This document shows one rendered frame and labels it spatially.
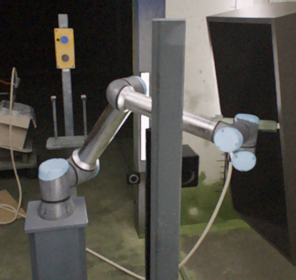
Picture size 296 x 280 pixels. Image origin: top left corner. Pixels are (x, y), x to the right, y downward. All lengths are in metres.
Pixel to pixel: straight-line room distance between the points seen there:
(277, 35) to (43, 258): 1.51
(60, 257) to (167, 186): 1.47
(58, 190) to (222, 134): 0.96
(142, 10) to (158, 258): 2.03
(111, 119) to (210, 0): 1.23
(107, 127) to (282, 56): 0.85
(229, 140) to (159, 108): 0.76
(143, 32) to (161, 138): 1.97
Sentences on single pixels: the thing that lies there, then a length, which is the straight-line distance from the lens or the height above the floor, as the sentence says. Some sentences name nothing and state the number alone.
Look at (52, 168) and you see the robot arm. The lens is 2.03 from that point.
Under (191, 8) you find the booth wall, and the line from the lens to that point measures 2.72.
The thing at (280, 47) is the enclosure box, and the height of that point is 1.52.
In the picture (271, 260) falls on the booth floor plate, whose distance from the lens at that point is 2.94.
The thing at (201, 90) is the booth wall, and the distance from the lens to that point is 2.80.
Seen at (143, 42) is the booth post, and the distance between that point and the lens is 2.64.
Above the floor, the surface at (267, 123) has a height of 1.16.
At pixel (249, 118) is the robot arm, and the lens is 1.54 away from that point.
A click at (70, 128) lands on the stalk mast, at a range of 2.90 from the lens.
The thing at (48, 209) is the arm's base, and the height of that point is 0.69.
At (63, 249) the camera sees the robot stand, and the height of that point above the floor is 0.50.
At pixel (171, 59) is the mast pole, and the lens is 0.68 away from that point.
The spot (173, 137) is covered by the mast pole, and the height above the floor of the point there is 1.43.
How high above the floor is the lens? 1.65
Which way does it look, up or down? 17 degrees down
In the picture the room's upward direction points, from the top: straight up
